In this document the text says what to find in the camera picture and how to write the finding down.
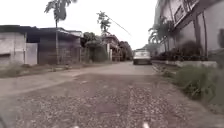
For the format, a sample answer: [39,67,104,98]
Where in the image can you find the houses with trees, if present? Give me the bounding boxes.
[79,31,134,63]

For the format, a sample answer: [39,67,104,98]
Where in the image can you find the dirt verge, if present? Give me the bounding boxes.
[0,61,114,80]

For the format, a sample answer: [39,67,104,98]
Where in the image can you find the grey concrete shed building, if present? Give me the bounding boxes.
[0,25,82,67]

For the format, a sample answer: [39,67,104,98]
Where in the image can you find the weedy grass verge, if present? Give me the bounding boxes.
[152,61,224,111]

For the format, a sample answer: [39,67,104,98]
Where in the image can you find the tall palm tree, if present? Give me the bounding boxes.
[44,0,78,65]

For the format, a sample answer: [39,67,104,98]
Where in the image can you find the tall grey building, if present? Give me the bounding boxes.
[152,0,224,62]

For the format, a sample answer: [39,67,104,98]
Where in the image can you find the white car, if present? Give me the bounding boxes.
[132,48,153,66]

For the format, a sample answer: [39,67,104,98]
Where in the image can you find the roadside bushes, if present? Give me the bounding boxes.
[155,40,210,62]

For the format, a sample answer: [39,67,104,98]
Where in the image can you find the grey concrete road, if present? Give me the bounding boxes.
[0,61,224,128]

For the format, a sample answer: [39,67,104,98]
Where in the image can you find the overhead wires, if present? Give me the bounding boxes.
[107,15,133,37]

